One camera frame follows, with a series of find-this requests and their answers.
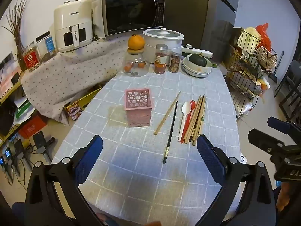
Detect jar of dried slices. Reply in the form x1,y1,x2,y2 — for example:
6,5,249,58
168,49,182,73

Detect white air fryer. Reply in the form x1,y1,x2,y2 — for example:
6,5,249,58
54,0,93,53

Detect glass jar with wooden lid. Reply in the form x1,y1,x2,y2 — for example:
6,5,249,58
123,48,149,77

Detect pink perforated utensil basket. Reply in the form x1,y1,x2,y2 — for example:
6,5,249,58
124,88,154,128

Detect green squash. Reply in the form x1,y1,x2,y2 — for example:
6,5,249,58
189,52,207,67

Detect white appliance handle with knob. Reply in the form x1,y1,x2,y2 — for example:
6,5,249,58
182,44,214,59

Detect red plastic bag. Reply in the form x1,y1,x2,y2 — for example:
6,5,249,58
255,23,272,50

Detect floral cloth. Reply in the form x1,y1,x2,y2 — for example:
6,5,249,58
21,36,132,125

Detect stack of white bowls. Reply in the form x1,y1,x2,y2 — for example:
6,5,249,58
183,54,218,74

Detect red spice jar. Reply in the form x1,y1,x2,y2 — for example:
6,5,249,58
154,44,169,74

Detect red plastic spoon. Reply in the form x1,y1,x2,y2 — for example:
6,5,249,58
180,100,196,144

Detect silver foil bag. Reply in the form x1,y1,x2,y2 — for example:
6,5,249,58
233,94,257,118

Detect white plastic spoon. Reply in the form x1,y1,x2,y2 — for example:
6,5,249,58
178,102,192,143

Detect cardboard box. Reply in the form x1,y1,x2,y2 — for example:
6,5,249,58
213,20,238,64

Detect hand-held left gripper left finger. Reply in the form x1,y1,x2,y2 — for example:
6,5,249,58
25,135,111,226

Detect green bag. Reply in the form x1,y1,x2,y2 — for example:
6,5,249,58
14,99,34,124

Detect clear jar with red label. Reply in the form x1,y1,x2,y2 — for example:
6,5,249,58
22,42,43,72

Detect black wire rack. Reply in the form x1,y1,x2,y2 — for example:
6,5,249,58
223,27,284,118

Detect clear container with blue label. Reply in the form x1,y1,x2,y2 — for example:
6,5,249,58
36,31,57,57

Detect black microwave oven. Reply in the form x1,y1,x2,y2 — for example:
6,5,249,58
102,0,165,36

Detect dried branches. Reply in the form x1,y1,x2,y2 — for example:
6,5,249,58
0,0,32,71

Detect black chair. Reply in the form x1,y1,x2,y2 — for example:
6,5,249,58
274,60,301,123

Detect white electric pot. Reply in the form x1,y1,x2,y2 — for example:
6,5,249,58
143,28,184,64

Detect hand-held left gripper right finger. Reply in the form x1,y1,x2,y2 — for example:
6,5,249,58
196,134,277,226

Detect woven basket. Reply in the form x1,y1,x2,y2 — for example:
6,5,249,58
255,46,278,70

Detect red box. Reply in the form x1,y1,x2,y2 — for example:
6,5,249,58
18,115,47,139

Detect napa cabbage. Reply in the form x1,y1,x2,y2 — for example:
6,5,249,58
237,27,262,52

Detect yellow cartoon box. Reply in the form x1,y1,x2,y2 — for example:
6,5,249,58
64,88,102,121

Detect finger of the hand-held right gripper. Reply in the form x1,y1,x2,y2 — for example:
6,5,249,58
267,116,292,134
248,128,286,157

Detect orange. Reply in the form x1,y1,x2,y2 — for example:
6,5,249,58
128,34,145,50

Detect white bowl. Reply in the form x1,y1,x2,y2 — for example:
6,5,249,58
182,63,211,78

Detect grey refrigerator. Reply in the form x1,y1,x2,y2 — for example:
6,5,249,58
165,0,238,64

